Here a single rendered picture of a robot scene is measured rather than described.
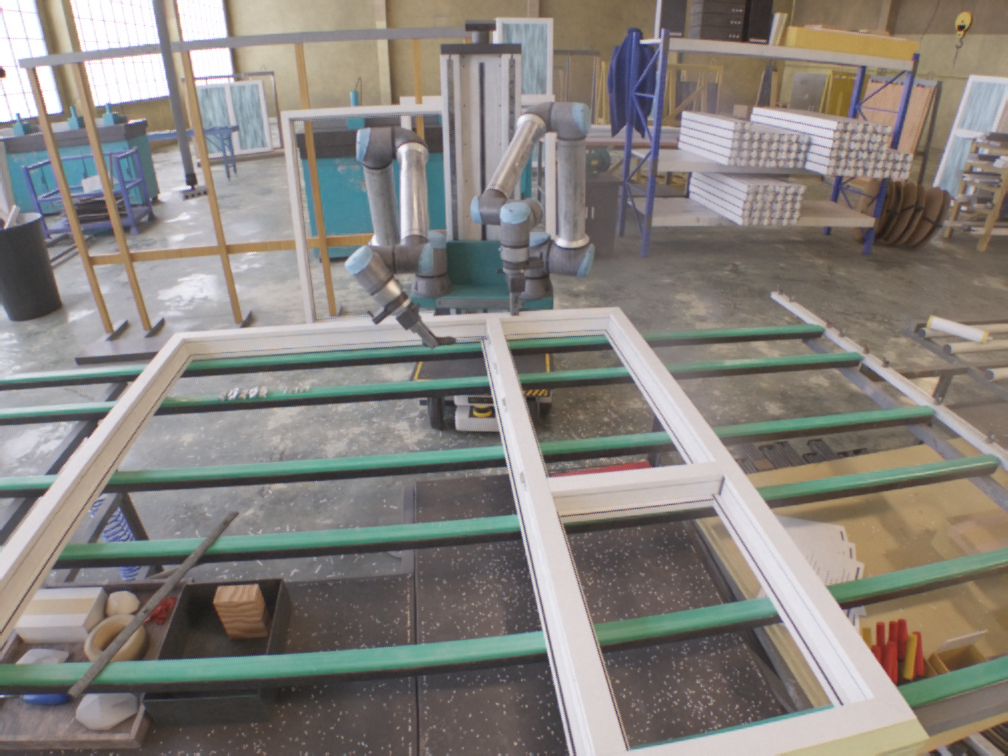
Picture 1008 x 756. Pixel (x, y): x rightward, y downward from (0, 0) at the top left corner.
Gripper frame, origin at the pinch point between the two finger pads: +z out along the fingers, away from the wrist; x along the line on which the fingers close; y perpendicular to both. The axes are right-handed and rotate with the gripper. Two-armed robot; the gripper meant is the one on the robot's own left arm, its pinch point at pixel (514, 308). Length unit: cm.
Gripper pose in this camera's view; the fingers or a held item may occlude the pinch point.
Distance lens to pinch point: 187.6
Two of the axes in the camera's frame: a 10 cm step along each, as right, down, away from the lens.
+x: 1.3, 5.0, -8.6
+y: -9.9, 0.6, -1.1
